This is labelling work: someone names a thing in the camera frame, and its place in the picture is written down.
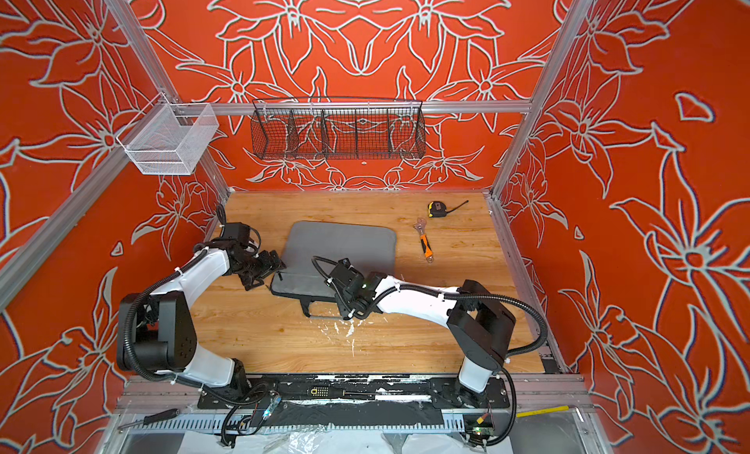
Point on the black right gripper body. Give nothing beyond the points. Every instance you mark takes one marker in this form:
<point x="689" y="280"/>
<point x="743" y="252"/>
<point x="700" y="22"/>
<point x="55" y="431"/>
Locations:
<point x="339" y="272"/>

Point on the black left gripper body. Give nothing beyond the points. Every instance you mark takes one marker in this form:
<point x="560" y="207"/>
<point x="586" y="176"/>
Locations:
<point x="257" y="266"/>

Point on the grey zippered laptop bag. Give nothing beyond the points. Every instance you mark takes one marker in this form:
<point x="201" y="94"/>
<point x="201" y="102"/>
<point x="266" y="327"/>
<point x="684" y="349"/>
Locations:
<point x="369" y="249"/>

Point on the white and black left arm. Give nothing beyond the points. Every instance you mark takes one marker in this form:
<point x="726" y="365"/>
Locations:
<point x="156" y="337"/>

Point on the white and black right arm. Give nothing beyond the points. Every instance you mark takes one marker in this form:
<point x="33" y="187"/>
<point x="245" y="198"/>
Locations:
<point x="480" y="322"/>

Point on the orange black adjustable wrench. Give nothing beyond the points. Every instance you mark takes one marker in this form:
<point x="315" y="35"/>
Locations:
<point x="428" y="253"/>

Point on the yellow black tape measure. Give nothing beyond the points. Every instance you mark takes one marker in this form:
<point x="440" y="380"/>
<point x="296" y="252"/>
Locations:
<point x="438" y="209"/>

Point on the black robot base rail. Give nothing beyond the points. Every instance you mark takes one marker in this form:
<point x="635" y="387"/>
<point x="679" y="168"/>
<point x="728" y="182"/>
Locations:
<point x="441" y="390"/>

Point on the grey slotted cable duct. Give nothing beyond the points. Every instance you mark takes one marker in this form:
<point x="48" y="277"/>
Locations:
<point x="292" y="417"/>

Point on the white wire mesh basket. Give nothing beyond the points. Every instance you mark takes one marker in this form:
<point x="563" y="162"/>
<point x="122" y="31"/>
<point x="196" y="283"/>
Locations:
<point x="170" y="139"/>

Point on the black wire wall basket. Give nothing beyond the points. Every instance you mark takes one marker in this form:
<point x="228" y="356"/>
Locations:
<point x="348" y="129"/>

